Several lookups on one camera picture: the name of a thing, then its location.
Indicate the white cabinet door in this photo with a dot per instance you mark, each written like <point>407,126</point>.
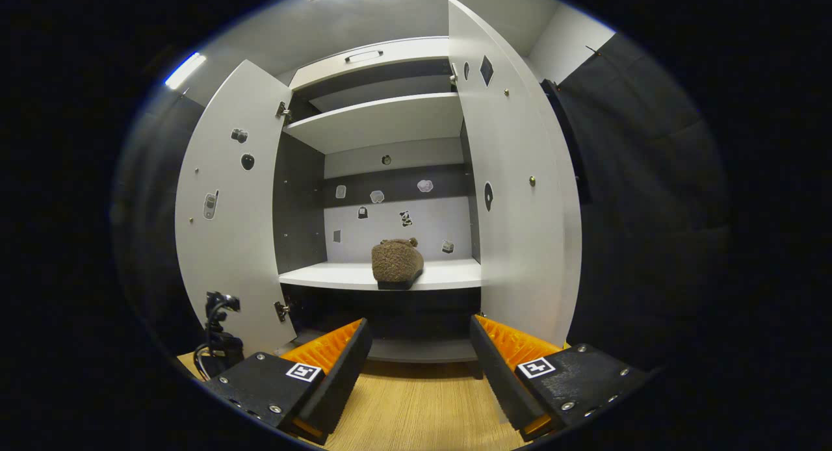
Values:
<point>520,243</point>
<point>227,243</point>

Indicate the ceiling light panel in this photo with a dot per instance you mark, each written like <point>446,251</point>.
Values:
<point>185,71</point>

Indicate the brown fuzzy shoe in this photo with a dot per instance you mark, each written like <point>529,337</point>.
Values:
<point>396,262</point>

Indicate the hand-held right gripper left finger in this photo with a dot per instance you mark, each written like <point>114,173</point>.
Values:
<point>344,373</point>

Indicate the black backdrop cloth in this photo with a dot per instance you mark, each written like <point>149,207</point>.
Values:
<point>650,210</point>
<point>153,210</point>

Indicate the white cabinet shelf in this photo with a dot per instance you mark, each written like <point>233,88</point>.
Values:
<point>377,123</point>
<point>325,275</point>

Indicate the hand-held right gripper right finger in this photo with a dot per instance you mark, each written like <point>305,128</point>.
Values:
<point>494,373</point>

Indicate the white shoe cabinet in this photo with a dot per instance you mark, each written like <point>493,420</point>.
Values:
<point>390,191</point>

